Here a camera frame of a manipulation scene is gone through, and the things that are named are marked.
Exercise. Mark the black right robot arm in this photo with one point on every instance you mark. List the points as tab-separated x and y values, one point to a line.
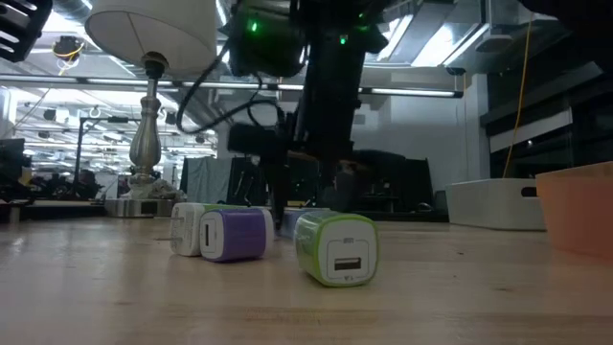
268	38

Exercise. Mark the clear crumpled plastic wrap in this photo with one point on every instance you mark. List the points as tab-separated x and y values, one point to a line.
163	189

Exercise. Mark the light blue wall charger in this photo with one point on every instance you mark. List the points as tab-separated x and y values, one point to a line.
292	223

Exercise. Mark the black round ceiling fixture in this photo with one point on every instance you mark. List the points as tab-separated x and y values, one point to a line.
67	48

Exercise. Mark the grey fabric panel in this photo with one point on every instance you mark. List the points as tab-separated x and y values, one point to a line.
206	179

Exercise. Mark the table lamp with white shade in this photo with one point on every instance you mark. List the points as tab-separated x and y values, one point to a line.
148	33

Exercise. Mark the green white wall charger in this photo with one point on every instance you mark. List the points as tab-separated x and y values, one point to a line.
187	230
335	249

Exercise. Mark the pale grey plastic bin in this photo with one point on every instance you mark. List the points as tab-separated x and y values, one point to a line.
493	203

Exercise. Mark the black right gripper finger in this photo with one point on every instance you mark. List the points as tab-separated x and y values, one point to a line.
281	191
341	187

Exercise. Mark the purple white wall charger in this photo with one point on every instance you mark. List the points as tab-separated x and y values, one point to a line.
239	235

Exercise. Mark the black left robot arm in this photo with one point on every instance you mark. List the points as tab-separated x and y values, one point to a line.
19	24

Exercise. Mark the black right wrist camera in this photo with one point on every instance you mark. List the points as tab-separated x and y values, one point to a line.
251	139

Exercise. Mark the black bar with light strip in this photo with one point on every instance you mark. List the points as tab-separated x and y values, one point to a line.
412	91

